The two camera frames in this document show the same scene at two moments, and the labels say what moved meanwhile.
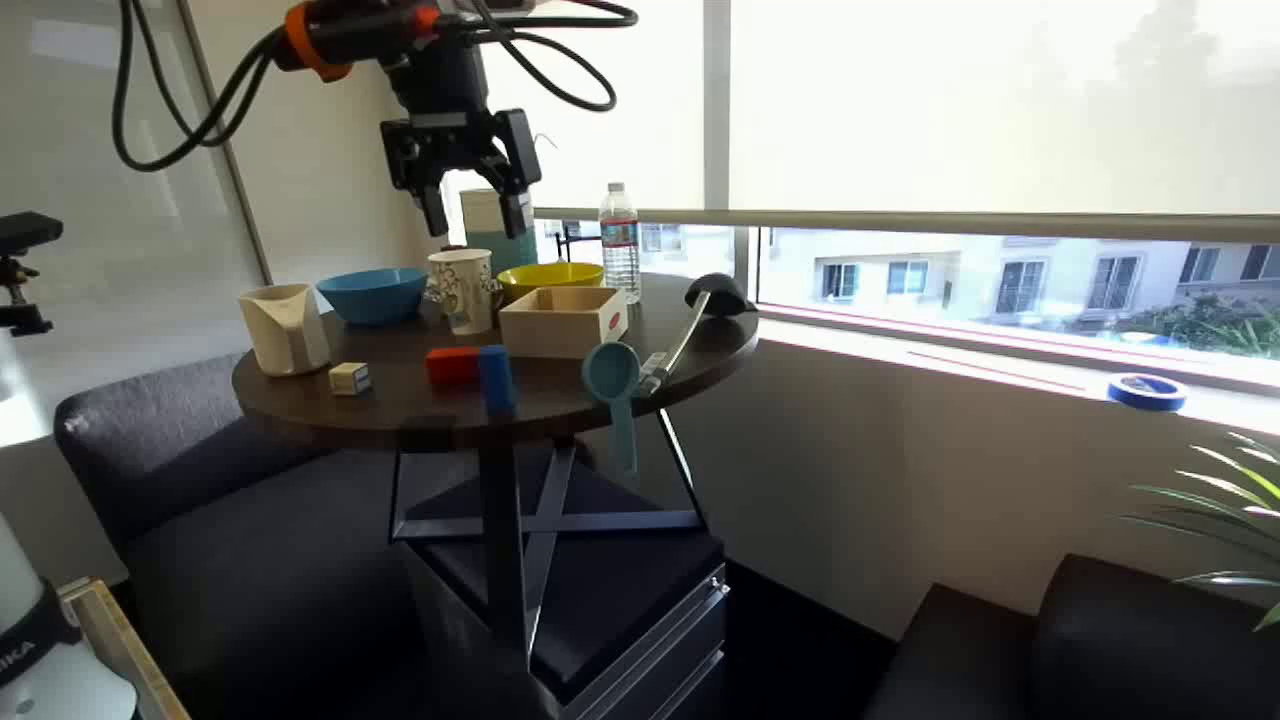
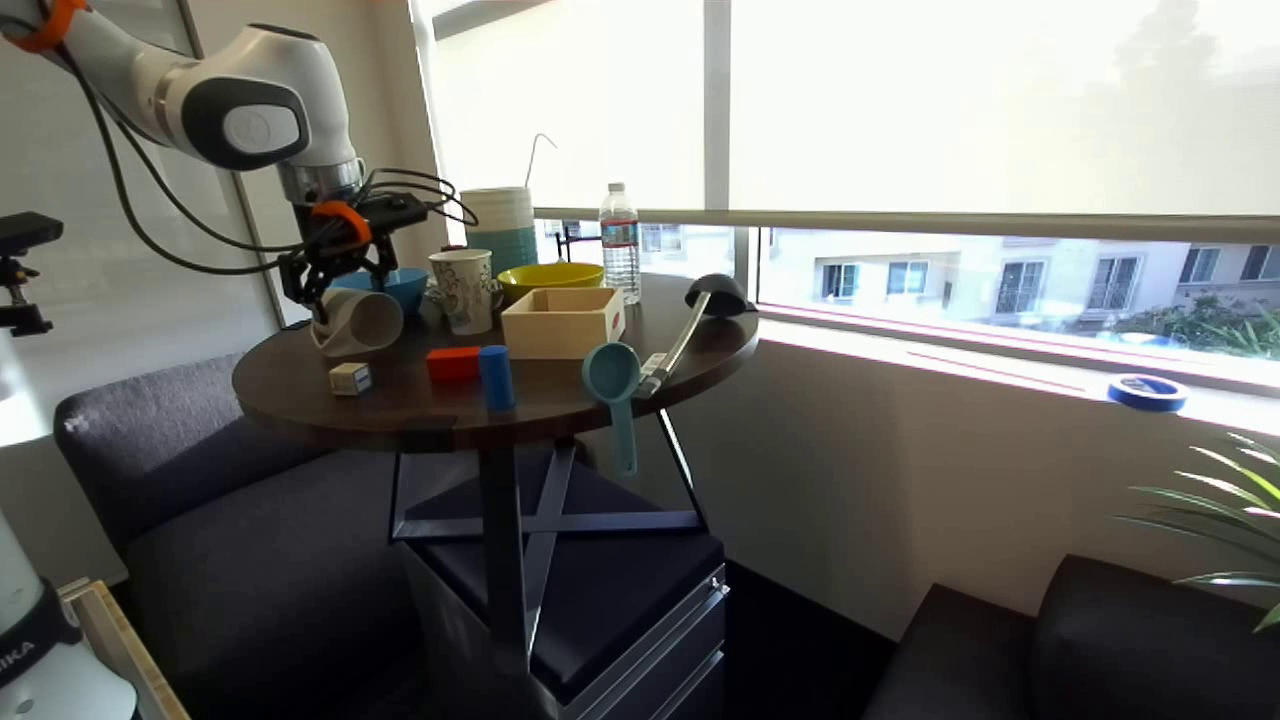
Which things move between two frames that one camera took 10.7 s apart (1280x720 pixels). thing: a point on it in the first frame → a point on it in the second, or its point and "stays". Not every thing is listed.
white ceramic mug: [284, 324] → [357, 322]
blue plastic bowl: [372, 299] stays
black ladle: [711, 294] stays
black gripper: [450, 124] → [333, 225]
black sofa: [258, 551] stays
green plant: [1234, 481] stays
